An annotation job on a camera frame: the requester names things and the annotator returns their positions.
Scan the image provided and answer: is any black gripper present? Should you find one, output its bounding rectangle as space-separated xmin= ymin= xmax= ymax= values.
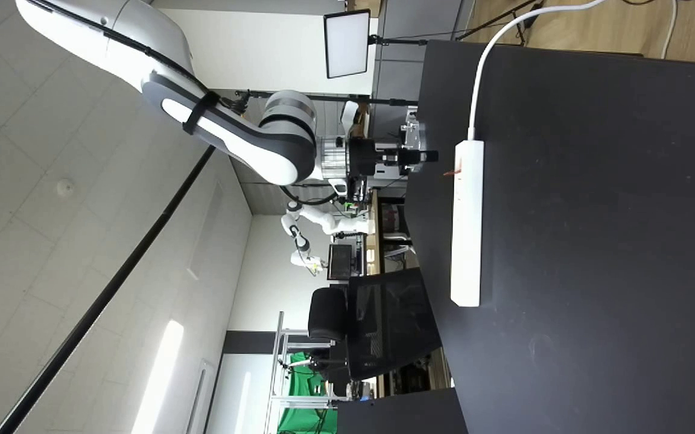
xmin=345 ymin=138 xmax=442 ymax=184

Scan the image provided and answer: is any white power strip orange switch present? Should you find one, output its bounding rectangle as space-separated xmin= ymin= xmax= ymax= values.
xmin=446 ymin=138 xmax=489 ymax=308

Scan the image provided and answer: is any small dark monitor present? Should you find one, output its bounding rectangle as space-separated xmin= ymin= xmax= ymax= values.
xmin=327 ymin=240 xmax=366 ymax=282

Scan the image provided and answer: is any square white light panel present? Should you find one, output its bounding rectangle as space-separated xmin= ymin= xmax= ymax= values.
xmin=321 ymin=7 xmax=375 ymax=82

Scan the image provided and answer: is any black mesh office chair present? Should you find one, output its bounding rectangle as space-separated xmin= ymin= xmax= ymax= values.
xmin=306 ymin=265 xmax=444 ymax=382

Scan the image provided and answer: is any grey metal rack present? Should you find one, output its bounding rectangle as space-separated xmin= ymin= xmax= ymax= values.
xmin=267 ymin=312 xmax=343 ymax=434

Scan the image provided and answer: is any black side table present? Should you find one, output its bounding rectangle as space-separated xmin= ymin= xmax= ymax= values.
xmin=335 ymin=387 xmax=472 ymax=434

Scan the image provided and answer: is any green plastic crate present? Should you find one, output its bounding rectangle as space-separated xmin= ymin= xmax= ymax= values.
xmin=276 ymin=351 xmax=341 ymax=434

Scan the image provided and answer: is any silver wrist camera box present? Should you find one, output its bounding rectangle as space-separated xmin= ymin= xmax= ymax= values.
xmin=398 ymin=109 xmax=432 ymax=149

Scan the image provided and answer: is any white power strip cord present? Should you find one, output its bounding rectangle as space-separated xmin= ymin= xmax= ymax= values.
xmin=467 ymin=0 xmax=608 ymax=146

